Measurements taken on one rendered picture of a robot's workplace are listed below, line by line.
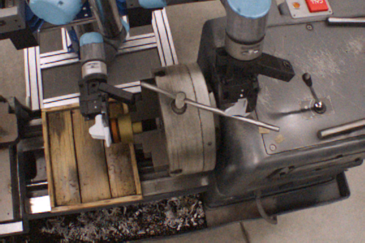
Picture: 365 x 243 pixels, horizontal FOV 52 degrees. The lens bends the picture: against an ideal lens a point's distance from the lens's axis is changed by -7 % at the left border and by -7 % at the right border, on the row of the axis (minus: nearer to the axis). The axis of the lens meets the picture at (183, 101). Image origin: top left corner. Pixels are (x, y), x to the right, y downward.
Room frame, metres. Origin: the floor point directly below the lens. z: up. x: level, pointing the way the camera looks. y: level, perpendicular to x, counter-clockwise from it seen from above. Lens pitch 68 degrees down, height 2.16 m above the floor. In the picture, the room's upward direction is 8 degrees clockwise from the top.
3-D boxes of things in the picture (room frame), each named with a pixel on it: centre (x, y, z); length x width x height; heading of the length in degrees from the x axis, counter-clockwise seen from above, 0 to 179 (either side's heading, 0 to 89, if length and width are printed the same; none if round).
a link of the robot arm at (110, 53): (0.57, 0.29, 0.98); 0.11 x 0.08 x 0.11; 164
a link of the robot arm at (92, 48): (0.56, 0.30, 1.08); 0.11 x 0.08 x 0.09; 18
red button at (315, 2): (0.73, -0.35, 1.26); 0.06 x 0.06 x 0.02; 18
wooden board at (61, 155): (0.28, 0.28, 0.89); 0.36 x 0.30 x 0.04; 18
